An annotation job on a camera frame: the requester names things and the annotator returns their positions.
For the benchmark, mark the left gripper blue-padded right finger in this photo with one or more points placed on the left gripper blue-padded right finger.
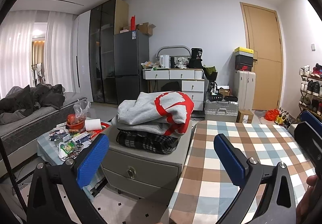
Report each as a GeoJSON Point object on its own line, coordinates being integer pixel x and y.
{"type": "Point", "coordinates": [277, 204]}

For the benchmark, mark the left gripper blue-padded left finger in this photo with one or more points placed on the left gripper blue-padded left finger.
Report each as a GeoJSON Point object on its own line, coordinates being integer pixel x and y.
{"type": "Point", "coordinates": [45, 204]}

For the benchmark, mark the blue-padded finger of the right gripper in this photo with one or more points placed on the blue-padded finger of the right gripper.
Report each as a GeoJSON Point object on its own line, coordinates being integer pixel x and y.
{"type": "Point", "coordinates": [307, 116]}
{"type": "Point", "coordinates": [310, 142]}

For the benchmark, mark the grey printed hoodie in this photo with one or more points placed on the grey printed hoodie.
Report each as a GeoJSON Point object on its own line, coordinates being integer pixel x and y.
{"type": "Point", "coordinates": [160, 113]}

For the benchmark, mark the dark clothes pile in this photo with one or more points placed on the dark clothes pile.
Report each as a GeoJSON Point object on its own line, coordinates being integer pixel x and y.
{"type": "Point", "coordinates": [22, 102]}

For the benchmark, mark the person's right hand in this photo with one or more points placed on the person's right hand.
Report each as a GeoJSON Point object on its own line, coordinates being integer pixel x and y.
{"type": "Point", "coordinates": [302, 207]}

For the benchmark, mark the wooden shoe rack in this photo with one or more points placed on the wooden shoe rack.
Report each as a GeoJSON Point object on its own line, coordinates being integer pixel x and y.
{"type": "Point", "coordinates": [310, 89]}

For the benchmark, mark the orange red bag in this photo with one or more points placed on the orange red bag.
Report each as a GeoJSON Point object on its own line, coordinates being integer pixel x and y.
{"type": "Point", "coordinates": [272, 114]}

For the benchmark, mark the cluttered low table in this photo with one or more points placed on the cluttered low table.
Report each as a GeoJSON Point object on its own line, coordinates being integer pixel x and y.
{"type": "Point", "coordinates": [60, 144]}

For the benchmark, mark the small cardboard box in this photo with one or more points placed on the small cardboard box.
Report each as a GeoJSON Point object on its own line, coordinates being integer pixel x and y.
{"type": "Point", "coordinates": [245, 116]}

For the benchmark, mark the grey sofa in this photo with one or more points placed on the grey sofa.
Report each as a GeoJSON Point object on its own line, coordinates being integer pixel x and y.
{"type": "Point", "coordinates": [19, 138]}

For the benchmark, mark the white tall cabinet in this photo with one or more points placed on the white tall cabinet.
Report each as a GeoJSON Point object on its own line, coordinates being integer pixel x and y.
{"type": "Point", "coordinates": [244, 88]}

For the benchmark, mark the checkered bed sheet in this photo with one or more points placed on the checkered bed sheet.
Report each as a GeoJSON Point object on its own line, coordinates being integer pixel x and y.
{"type": "Point", "coordinates": [219, 162]}

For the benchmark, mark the white tissue roll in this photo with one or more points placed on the white tissue roll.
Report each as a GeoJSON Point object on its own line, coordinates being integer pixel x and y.
{"type": "Point", "coordinates": [92, 124]}

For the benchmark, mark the stacked shoe boxes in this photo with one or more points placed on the stacked shoe boxes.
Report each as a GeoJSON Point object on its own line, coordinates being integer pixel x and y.
{"type": "Point", "coordinates": [243, 59]}

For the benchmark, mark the silver aluminium suitcase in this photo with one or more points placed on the silver aluminium suitcase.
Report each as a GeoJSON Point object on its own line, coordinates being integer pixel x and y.
{"type": "Point", "coordinates": [221, 111]}

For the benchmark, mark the wooden door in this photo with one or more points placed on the wooden door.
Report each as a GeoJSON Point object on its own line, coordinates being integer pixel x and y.
{"type": "Point", "coordinates": [263, 36]}

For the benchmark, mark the grey storage box left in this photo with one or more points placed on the grey storage box left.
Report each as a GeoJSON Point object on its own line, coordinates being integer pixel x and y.
{"type": "Point", "coordinates": [144, 174]}

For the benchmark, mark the black white plaid garment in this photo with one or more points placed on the black white plaid garment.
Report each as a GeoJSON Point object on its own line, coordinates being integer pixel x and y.
{"type": "Point", "coordinates": [158, 144]}

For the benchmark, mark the white drawer desk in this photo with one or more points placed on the white drawer desk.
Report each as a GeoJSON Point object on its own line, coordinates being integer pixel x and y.
{"type": "Point", "coordinates": [189, 81]}

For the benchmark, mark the black coffee machine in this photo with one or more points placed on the black coffee machine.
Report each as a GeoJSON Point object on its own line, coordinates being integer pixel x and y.
{"type": "Point", "coordinates": [195, 61]}

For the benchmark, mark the white electric kettle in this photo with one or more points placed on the white electric kettle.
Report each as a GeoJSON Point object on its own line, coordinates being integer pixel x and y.
{"type": "Point", "coordinates": [164, 61]}

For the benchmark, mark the dark grey refrigerator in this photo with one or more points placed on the dark grey refrigerator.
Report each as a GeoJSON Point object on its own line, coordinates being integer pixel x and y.
{"type": "Point", "coordinates": [131, 49]}

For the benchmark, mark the white curtain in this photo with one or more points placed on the white curtain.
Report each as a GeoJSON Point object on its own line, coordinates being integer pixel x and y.
{"type": "Point", "coordinates": [36, 47]}

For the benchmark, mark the dark glass wardrobe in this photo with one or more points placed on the dark glass wardrobe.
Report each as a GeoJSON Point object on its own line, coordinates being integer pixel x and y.
{"type": "Point", "coordinates": [106, 20]}

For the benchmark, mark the open cardboard box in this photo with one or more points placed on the open cardboard box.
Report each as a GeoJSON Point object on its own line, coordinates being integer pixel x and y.
{"type": "Point", "coordinates": [146, 28]}

